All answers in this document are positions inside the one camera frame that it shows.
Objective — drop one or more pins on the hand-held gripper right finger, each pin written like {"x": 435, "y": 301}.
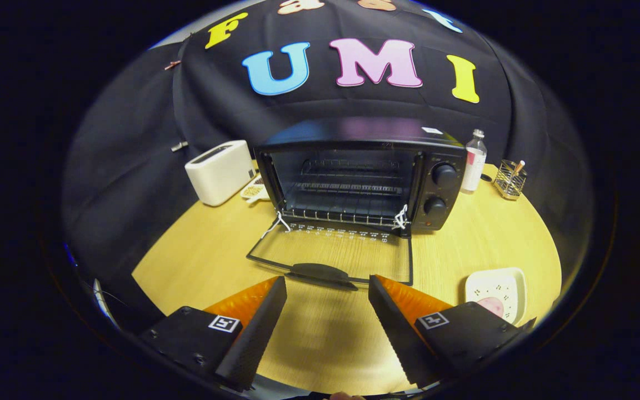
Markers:
{"x": 400, "y": 336}

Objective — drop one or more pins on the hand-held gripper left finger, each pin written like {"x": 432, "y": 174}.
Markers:
{"x": 253, "y": 339}

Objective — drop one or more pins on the pink ham slice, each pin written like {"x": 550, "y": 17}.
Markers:
{"x": 492, "y": 306}

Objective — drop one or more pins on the cream plate with cherry print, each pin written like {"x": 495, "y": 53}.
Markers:
{"x": 492, "y": 283}

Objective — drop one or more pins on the black toaster oven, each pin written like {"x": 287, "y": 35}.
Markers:
{"x": 442, "y": 194}

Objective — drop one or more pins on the white bread toaster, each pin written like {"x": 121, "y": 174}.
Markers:
{"x": 220, "y": 172}

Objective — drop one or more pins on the small dish of snacks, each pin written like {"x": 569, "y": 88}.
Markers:
{"x": 253, "y": 191}

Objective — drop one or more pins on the clear bottle with label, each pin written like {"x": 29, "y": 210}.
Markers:
{"x": 473, "y": 166}

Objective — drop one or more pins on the metal clip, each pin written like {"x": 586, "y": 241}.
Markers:
{"x": 179, "y": 146}

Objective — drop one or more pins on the pen in holder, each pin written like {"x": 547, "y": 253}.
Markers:
{"x": 519, "y": 166}

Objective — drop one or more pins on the black backdrop cloth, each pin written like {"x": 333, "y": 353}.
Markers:
{"x": 131, "y": 166}

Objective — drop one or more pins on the pink clip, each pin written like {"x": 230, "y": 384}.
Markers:
{"x": 173, "y": 65}

